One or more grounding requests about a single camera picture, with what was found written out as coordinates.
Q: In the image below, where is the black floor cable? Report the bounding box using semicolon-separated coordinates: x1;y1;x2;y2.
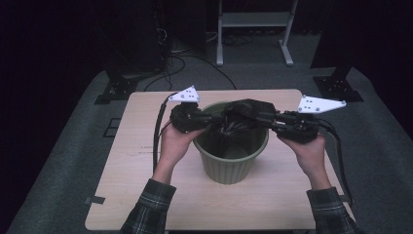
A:
143;54;238;93

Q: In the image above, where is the right hand-held gripper black cable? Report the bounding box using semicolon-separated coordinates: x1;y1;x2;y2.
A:
319;117;356;208

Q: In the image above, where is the left hand-held gripper black cable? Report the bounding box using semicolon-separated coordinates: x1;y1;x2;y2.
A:
152;92;179;174

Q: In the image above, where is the black metal stand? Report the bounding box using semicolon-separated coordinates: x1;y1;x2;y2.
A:
310;0;364;103
94;0;171;105

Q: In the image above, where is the black plastic trash bag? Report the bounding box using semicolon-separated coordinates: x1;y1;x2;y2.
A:
212;97;278;157

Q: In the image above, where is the hand-held gripper black cable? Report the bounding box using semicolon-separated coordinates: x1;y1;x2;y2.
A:
152;92;179;174
319;117;356;208

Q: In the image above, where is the person's left hand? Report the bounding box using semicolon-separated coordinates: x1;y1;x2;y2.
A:
158;121;207;170

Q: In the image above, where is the person's right hand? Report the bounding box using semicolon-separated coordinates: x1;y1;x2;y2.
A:
277;133;327;178

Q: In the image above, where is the white metal desk frame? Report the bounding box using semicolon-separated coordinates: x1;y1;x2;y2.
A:
216;0;299;68

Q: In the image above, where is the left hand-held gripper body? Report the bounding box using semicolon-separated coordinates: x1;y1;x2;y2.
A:
169;85;209;134

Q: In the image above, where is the green plastic trash bin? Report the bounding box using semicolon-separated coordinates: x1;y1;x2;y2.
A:
193;100;270;185

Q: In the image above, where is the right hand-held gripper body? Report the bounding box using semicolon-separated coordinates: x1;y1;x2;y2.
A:
280;95;347;144

